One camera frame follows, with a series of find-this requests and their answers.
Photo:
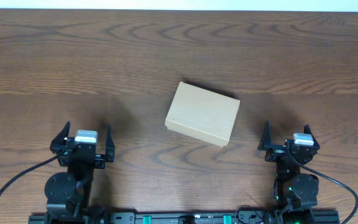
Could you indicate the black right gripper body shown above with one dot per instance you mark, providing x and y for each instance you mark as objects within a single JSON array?
[{"x": 289, "y": 152}]

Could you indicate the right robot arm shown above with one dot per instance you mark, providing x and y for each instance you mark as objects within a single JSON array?
[{"x": 294, "y": 191}]

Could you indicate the black mounting rail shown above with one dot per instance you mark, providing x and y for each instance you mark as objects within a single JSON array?
[{"x": 240, "y": 217}]

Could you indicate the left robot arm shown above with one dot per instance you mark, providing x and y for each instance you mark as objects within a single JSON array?
[{"x": 68, "y": 193}]

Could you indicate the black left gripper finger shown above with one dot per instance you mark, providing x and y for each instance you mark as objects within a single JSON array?
[
  {"x": 110, "y": 147},
  {"x": 58, "y": 143}
]

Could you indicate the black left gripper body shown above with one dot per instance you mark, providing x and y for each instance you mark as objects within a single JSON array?
[{"x": 82, "y": 154}]

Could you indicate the cardboard box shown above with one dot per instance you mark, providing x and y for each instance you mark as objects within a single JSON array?
[{"x": 202, "y": 114}]

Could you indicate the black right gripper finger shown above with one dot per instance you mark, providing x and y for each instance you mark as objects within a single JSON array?
[
  {"x": 308, "y": 131},
  {"x": 266, "y": 141}
]

